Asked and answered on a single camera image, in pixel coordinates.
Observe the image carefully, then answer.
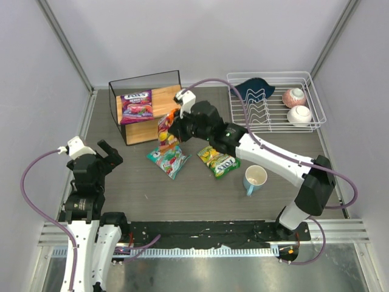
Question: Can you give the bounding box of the orange Fox's fruits candy bag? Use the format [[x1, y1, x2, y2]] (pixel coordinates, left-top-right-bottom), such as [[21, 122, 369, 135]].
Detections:
[[157, 108, 179, 153]]

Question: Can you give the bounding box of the purple Fox's berries candy bag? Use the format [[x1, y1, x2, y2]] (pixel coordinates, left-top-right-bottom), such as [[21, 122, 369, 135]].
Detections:
[[119, 89, 154, 125]]

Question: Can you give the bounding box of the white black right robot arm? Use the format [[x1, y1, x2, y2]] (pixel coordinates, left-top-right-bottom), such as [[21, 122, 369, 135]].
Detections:
[[169, 100, 336, 235]]

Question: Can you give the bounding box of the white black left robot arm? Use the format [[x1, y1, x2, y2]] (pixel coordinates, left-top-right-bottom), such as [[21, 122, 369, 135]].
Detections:
[[61, 136, 129, 291]]

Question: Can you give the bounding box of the teal Fox's blossom candy bag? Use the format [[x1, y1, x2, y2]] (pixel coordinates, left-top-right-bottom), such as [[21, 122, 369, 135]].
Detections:
[[146, 146, 191, 179]]

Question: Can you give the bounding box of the green Fox's spring tea bag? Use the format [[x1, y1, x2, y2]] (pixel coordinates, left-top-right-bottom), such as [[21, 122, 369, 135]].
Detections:
[[197, 146, 241, 179]]

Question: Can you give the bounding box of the dark blue plate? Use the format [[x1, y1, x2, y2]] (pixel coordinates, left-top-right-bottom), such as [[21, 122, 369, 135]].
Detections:
[[235, 77, 275, 103]]

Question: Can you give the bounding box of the light blue mug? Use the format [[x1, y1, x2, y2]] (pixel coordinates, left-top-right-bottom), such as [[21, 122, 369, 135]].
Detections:
[[243, 165, 268, 196]]

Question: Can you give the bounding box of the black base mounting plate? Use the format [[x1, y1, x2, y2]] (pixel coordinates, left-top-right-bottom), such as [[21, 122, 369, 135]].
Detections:
[[57, 209, 312, 249]]

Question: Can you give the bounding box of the pink patterned bowl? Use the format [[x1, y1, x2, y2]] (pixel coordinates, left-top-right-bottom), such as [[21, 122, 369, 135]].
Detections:
[[282, 88, 306, 108]]

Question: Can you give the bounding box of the white bowl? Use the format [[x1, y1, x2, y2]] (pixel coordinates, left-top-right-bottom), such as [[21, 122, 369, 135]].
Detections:
[[287, 105, 312, 127]]

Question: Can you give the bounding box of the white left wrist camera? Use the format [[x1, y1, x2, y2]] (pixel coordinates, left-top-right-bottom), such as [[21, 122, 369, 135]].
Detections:
[[57, 136, 96, 160]]

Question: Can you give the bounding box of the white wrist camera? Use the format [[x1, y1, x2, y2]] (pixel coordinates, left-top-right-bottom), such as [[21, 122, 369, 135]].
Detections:
[[174, 89, 196, 119], [57, 136, 96, 160]]

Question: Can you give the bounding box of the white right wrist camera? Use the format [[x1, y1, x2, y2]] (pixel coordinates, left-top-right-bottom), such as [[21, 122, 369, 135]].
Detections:
[[174, 89, 196, 119]]

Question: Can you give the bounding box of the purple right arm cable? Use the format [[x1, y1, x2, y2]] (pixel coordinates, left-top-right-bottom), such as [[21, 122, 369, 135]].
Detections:
[[182, 78, 358, 265]]

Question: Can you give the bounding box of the black wire wooden shelf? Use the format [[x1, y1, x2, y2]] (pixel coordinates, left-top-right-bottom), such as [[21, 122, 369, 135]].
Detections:
[[108, 70, 182, 146]]

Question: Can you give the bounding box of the white wire dish rack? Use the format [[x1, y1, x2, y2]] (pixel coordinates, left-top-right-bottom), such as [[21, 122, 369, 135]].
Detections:
[[227, 71, 326, 134]]

